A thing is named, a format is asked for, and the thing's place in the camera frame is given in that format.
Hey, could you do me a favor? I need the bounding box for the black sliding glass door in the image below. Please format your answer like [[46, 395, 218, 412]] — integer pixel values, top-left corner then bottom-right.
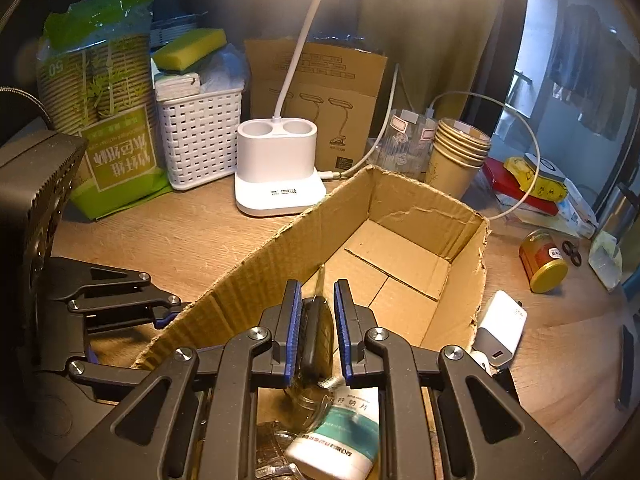
[[470, 0, 640, 201]]

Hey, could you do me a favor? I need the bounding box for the clear plastic bag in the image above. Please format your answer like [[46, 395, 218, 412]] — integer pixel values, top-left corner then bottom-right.
[[197, 42, 250, 93]]

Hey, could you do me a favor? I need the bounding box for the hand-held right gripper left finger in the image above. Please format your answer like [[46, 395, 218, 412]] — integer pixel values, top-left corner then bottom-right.
[[52, 280, 303, 480]]

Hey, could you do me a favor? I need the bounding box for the black car key bunch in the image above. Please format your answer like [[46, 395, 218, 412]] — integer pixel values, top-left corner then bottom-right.
[[292, 265, 346, 426]]

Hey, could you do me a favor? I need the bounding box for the blue white packet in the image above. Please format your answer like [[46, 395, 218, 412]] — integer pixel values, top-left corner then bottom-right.
[[557, 195, 598, 236]]

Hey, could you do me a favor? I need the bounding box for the stack of paper cups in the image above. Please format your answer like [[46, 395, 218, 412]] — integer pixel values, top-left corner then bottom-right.
[[425, 116, 493, 200]]

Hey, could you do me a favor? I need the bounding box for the white lamp cable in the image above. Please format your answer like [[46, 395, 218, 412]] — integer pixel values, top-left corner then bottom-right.
[[320, 62, 401, 181]]

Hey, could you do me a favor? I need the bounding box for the grey braided cable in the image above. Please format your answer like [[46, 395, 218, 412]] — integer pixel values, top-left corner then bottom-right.
[[0, 86, 55, 130]]

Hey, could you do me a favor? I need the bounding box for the red book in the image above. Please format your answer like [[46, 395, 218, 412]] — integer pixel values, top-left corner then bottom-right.
[[482, 156, 561, 216]]

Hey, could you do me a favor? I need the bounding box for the white desk lamp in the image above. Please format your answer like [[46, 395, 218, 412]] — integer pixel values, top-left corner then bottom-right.
[[235, 0, 476, 218]]

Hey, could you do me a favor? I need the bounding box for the white pill bottle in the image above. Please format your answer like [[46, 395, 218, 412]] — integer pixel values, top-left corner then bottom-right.
[[285, 387, 381, 480]]

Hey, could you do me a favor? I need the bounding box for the green paper cup packet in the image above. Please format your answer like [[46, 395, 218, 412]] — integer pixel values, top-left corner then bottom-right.
[[36, 0, 173, 221]]

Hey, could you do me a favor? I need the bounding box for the clear document folder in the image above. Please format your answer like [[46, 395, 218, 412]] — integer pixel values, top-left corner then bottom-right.
[[475, 175, 598, 238]]

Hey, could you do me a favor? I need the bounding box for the hanging blue shirt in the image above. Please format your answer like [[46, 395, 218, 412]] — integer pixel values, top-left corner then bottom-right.
[[547, 2, 603, 111]]

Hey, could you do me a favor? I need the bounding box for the brown lamp packaging box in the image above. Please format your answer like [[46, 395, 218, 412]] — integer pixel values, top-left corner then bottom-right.
[[243, 37, 388, 173]]

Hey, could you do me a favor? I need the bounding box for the glass jar yellow lid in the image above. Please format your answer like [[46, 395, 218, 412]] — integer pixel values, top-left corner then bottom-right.
[[518, 229, 570, 295]]

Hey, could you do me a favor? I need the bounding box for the white charging cable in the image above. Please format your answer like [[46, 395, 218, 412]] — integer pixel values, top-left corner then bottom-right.
[[425, 91, 541, 221]]

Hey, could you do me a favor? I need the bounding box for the yellow green sponge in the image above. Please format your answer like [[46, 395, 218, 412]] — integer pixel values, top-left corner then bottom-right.
[[151, 27, 227, 72]]

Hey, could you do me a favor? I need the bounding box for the white round-button device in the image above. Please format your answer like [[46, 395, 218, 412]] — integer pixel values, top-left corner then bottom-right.
[[522, 152, 568, 183]]

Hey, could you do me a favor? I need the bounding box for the clear tissue pack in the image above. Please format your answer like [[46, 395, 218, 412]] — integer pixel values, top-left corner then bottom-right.
[[587, 230, 624, 291]]

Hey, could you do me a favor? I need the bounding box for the white plastic basket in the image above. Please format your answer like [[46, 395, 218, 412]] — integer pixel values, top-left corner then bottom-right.
[[155, 85, 246, 191]]

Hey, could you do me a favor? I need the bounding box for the white napkin pack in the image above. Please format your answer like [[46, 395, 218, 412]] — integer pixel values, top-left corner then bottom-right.
[[154, 72, 202, 102]]

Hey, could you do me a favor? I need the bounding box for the cardboard box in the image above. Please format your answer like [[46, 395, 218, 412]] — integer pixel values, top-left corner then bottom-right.
[[134, 164, 493, 480]]

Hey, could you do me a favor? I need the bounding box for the olive yellow curtain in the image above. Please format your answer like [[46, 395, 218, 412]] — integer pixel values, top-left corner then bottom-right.
[[345, 0, 531, 126]]

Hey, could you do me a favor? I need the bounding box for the yellow printed pack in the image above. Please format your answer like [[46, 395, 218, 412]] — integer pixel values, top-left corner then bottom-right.
[[502, 156, 568, 201]]

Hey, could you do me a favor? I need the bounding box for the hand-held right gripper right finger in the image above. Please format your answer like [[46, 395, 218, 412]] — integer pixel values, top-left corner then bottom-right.
[[334, 279, 583, 480]]

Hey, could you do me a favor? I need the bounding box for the white wall charger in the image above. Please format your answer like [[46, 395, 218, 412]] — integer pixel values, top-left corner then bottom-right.
[[472, 290, 529, 367]]

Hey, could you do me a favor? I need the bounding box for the hanging beige garment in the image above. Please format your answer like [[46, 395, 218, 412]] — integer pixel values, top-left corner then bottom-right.
[[587, 35, 632, 142]]

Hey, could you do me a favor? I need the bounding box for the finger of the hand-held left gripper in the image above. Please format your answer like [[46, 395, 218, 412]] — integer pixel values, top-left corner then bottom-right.
[[47, 256, 193, 333], [65, 344, 153, 405]]

